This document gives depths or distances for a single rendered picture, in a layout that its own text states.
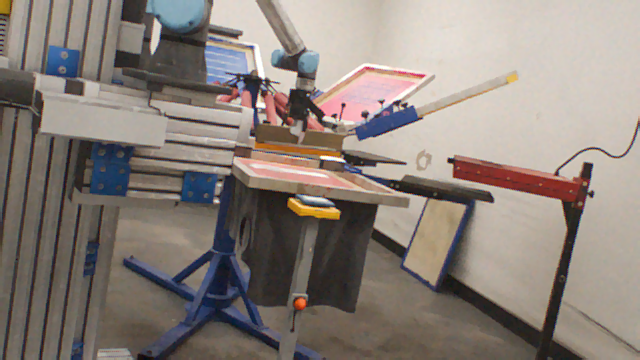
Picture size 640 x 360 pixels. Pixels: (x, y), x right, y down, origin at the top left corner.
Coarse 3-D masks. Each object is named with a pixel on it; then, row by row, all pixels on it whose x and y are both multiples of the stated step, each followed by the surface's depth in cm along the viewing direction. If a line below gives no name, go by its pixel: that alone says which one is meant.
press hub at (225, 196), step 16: (256, 80) 350; (256, 96) 353; (256, 112) 354; (224, 192) 357; (224, 208) 357; (224, 224) 357; (224, 240) 358; (208, 256) 364; (224, 256) 359; (224, 272) 362; (224, 288) 364; (208, 304) 360; (224, 304) 363; (224, 320) 357
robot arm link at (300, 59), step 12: (264, 0) 228; (276, 0) 229; (264, 12) 231; (276, 12) 230; (276, 24) 232; (288, 24) 233; (276, 36) 236; (288, 36) 235; (288, 48) 237; (300, 48) 238; (288, 60) 245; (300, 60) 238; (312, 60) 239; (300, 72) 242
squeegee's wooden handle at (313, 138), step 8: (256, 128) 259; (264, 128) 257; (272, 128) 258; (280, 128) 259; (288, 128) 260; (256, 136) 258; (264, 136) 258; (272, 136) 259; (280, 136) 260; (288, 136) 261; (296, 136) 262; (304, 136) 263; (312, 136) 264; (320, 136) 265; (328, 136) 266; (336, 136) 267; (296, 144) 262; (304, 144) 263; (312, 144) 264; (320, 144) 265; (328, 144) 267; (336, 144) 268
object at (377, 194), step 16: (272, 160) 292; (288, 160) 295; (304, 160) 297; (240, 176) 224; (256, 176) 214; (352, 176) 274; (304, 192) 220; (320, 192) 221; (336, 192) 223; (352, 192) 225; (368, 192) 227; (384, 192) 244
